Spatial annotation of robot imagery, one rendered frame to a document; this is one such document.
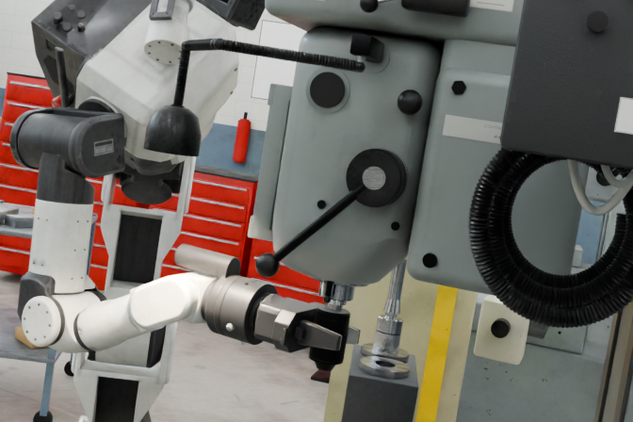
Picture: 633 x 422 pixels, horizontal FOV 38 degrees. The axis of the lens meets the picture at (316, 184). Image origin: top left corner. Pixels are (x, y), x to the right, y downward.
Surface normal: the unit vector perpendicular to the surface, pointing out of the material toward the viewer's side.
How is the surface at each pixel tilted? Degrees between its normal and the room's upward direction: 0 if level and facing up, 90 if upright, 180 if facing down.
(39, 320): 89
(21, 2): 90
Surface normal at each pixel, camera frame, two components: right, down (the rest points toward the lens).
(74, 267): 0.86, 0.12
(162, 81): 0.18, -0.44
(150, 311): -0.49, 0.01
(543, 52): -0.25, 0.04
